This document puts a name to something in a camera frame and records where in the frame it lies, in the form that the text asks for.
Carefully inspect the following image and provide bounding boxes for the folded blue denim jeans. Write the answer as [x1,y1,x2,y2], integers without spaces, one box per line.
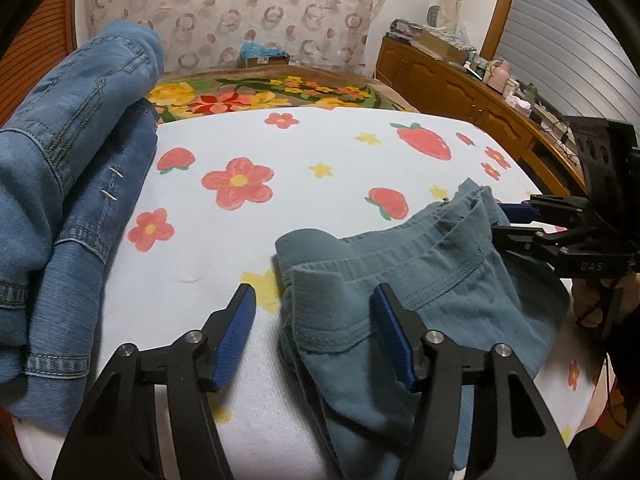
[1,21,164,434]

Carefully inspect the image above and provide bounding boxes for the teal green pants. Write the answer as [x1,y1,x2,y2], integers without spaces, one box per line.
[276,181,574,479]

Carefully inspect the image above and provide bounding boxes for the right hand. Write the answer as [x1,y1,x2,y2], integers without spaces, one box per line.
[572,273,639,328]

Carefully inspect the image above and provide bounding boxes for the white strawberry flower bed sheet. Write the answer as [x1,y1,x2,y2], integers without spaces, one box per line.
[12,106,609,480]

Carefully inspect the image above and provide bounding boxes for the wooden louvered wardrobe door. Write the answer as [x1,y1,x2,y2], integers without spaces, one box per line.
[1,0,77,125]

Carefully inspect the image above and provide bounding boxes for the wooden sideboard cabinet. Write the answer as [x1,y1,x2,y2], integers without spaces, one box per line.
[375,37,585,195]

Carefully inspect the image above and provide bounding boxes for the blue box on bed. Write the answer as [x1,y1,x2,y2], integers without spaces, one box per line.
[238,41,290,68]

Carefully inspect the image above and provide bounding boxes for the pink kettle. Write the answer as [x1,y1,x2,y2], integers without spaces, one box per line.
[487,60,510,93]

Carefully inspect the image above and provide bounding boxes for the grey window blind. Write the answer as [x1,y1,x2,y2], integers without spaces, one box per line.
[497,0,639,126]

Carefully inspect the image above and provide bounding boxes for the pink circle patterned curtain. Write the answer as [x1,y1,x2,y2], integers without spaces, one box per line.
[85,0,385,74]

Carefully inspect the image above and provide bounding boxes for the cardboard box on cabinet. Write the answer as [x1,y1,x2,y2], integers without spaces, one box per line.
[418,30,468,65]

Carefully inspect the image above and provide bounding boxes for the brown floral blanket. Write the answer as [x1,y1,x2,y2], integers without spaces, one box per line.
[148,65,414,122]

